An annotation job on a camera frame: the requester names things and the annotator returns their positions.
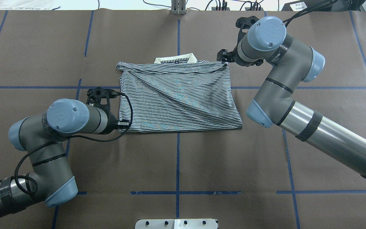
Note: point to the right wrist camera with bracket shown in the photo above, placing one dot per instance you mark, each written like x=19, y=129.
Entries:
x=245, y=23

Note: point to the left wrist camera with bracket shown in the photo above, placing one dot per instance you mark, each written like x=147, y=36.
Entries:
x=101, y=96

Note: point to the black box with label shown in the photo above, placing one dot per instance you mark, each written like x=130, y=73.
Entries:
x=297, y=5

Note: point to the brown paper table cover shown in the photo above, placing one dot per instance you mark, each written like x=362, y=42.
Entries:
x=253, y=177

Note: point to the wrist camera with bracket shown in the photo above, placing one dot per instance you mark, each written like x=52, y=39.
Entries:
x=245, y=23
x=101, y=96

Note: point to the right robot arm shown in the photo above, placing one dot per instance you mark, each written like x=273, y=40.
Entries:
x=293, y=62

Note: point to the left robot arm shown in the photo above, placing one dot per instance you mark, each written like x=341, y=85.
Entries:
x=44, y=173

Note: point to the right grey power hub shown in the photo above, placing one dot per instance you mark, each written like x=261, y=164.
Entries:
x=255, y=5

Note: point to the blue white striped polo shirt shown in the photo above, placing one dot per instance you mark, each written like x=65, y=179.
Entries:
x=177, y=94

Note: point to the white mounting plate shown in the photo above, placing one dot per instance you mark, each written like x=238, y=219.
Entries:
x=202, y=223

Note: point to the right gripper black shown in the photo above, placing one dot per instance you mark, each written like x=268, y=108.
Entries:
x=233, y=56

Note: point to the clear plastic bag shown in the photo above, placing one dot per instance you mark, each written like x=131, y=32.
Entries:
x=26, y=4

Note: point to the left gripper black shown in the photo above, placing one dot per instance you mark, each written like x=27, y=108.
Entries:
x=112, y=125

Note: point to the left grey power hub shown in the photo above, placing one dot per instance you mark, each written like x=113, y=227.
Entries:
x=220, y=5

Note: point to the aluminium frame post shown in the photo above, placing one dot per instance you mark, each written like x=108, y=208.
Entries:
x=178, y=7

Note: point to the grey power hub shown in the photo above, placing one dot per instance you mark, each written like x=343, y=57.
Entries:
x=220, y=5
x=255, y=5

